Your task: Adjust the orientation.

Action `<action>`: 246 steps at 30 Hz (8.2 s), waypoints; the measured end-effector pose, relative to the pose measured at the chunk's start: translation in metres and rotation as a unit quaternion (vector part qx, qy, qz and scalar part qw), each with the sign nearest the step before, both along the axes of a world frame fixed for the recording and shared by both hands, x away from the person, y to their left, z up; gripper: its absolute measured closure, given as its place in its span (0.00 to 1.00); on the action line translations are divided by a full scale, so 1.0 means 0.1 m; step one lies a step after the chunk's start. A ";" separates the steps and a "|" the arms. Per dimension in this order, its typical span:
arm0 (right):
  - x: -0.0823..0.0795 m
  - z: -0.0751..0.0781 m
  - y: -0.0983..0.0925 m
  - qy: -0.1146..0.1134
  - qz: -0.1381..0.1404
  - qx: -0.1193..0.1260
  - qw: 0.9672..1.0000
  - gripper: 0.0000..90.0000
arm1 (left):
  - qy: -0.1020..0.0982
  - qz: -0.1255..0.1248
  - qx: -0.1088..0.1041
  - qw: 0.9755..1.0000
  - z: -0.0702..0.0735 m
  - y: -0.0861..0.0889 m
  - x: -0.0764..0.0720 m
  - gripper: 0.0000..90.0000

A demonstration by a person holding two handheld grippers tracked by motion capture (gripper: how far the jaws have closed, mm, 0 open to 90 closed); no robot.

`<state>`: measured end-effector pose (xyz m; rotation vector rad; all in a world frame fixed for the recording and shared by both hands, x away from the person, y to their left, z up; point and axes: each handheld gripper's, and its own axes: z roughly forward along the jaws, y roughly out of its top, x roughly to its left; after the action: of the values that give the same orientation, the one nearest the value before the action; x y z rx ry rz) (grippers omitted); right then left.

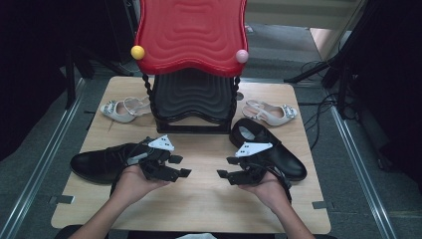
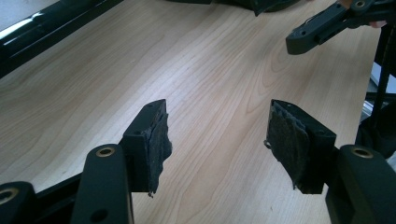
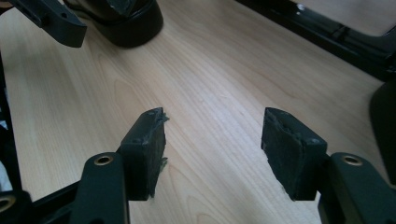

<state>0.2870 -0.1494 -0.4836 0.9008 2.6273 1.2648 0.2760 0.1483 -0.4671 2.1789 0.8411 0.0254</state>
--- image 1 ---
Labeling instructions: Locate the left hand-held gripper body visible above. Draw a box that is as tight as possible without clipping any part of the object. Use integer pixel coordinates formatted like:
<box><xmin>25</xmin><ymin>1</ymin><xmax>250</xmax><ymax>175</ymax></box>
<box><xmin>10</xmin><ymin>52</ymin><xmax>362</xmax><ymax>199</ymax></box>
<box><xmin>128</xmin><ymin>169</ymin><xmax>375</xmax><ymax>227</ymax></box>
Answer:
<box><xmin>125</xmin><ymin>133</ymin><xmax>180</xmax><ymax>183</ymax></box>

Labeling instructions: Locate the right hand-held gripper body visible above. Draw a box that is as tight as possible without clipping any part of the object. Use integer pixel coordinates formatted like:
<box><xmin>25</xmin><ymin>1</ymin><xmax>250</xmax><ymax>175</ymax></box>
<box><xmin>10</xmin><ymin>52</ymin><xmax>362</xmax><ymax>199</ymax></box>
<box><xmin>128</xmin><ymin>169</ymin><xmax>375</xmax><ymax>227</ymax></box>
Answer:
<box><xmin>232</xmin><ymin>141</ymin><xmax>283</xmax><ymax>186</ymax></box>

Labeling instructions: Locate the black leather shoe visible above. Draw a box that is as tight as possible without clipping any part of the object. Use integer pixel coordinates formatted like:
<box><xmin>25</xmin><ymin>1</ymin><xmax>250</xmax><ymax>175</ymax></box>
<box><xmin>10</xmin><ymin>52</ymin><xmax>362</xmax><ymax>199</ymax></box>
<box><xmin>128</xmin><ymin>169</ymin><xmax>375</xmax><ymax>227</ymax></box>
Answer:
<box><xmin>228</xmin><ymin>118</ymin><xmax>309</xmax><ymax>183</ymax></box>
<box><xmin>69</xmin><ymin>142</ymin><xmax>150</xmax><ymax>185</ymax></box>

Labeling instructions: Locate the white jewelled sandal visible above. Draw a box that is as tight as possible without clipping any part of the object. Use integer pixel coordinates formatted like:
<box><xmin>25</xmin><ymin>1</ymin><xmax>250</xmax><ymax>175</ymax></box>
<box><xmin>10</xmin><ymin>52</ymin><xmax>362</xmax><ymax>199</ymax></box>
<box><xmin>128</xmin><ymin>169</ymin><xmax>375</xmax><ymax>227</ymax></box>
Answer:
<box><xmin>241</xmin><ymin>99</ymin><xmax>299</xmax><ymax>127</ymax></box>
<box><xmin>100</xmin><ymin>96</ymin><xmax>152</xmax><ymax>124</ymax></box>

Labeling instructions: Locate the red and black shoe rack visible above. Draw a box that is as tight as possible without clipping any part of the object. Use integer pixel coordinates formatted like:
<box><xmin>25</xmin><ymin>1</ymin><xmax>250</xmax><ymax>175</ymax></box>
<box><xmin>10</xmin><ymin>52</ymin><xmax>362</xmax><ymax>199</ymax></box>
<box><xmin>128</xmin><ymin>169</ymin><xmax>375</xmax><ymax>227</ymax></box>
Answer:
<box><xmin>130</xmin><ymin>0</ymin><xmax>250</xmax><ymax>134</ymax></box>

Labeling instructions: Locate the person's right hand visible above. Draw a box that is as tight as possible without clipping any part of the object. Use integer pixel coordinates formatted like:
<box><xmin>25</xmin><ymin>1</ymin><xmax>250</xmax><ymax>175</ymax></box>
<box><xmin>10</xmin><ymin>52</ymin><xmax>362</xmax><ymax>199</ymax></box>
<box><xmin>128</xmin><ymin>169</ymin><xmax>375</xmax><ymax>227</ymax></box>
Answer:
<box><xmin>238</xmin><ymin>170</ymin><xmax>293</xmax><ymax>213</ymax></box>

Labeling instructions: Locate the person's left hand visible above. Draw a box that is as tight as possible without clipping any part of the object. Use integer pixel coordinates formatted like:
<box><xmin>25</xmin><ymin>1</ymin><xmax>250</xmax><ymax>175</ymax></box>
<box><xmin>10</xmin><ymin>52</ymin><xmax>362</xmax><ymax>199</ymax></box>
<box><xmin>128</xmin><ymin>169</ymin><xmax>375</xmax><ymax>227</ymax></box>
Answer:
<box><xmin>110</xmin><ymin>164</ymin><xmax>170</xmax><ymax>208</ymax></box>

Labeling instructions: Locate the person's white clothing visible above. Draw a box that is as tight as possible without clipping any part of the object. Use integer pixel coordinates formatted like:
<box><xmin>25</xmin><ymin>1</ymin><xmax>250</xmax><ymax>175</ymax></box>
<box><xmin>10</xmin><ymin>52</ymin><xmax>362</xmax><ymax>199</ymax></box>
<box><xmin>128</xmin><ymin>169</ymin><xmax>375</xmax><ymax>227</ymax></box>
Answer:
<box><xmin>175</xmin><ymin>232</ymin><xmax>219</xmax><ymax>239</ymax></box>

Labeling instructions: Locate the black stool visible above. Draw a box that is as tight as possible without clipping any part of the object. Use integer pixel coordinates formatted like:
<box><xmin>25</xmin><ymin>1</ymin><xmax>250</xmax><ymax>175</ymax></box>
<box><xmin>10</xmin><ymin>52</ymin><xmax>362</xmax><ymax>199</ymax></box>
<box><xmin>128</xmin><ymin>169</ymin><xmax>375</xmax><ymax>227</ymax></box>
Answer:
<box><xmin>54</xmin><ymin>224</ymin><xmax>110</xmax><ymax>239</ymax></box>

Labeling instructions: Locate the black tripod stand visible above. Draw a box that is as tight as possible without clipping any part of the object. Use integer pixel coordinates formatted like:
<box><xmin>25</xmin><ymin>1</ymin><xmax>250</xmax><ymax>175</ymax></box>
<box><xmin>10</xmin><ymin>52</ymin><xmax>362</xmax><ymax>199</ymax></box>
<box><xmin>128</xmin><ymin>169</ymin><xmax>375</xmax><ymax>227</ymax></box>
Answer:
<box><xmin>284</xmin><ymin>0</ymin><xmax>369</xmax><ymax>119</ymax></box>

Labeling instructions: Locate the black curtain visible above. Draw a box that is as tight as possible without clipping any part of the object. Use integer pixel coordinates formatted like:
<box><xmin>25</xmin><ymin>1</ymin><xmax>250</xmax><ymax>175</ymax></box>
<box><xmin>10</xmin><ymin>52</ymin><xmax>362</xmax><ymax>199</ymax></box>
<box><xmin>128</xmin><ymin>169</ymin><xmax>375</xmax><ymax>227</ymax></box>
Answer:
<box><xmin>344</xmin><ymin>0</ymin><xmax>422</xmax><ymax>187</ymax></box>
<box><xmin>0</xmin><ymin>0</ymin><xmax>137</xmax><ymax>162</ymax></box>

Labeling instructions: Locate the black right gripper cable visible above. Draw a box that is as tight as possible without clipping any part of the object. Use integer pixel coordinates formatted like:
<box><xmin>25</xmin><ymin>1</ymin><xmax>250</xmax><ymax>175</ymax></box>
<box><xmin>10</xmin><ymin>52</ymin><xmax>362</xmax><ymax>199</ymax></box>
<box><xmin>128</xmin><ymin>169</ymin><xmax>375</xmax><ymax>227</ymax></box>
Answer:
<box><xmin>272</xmin><ymin>164</ymin><xmax>294</xmax><ymax>204</ymax></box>

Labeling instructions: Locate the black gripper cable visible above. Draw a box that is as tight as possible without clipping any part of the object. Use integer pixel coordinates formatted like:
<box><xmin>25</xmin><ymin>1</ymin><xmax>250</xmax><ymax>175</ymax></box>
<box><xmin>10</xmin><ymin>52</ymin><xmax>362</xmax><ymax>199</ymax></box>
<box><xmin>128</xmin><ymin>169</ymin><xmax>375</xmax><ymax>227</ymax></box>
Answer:
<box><xmin>108</xmin><ymin>165</ymin><xmax>125</xmax><ymax>198</ymax></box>
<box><xmin>272</xmin><ymin>164</ymin><xmax>294</xmax><ymax>204</ymax></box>

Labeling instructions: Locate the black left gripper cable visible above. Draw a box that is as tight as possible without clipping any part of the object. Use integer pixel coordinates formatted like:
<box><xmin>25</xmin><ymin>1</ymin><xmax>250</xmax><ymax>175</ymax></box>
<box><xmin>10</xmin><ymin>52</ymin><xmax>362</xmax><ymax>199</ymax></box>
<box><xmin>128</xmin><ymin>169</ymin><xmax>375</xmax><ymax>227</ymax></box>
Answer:
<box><xmin>108</xmin><ymin>165</ymin><xmax>125</xmax><ymax>198</ymax></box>

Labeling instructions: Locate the black floor cable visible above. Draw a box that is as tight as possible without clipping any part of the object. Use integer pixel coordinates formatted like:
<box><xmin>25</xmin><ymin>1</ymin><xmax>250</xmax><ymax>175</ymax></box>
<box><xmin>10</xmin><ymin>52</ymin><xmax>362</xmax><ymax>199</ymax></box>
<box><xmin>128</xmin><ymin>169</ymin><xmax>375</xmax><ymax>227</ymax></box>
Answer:
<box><xmin>300</xmin><ymin>59</ymin><xmax>340</xmax><ymax>151</ymax></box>

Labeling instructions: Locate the metal floor rail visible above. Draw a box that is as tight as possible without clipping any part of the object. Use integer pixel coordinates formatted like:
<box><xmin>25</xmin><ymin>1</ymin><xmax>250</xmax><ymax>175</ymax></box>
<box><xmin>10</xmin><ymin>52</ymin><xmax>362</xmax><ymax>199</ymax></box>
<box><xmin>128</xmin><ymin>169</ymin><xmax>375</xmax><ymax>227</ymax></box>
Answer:
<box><xmin>330</xmin><ymin>106</ymin><xmax>399</xmax><ymax>239</ymax></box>
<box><xmin>0</xmin><ymin>79</ymin><xmax>88</xmax><ymax>239</ymax></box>

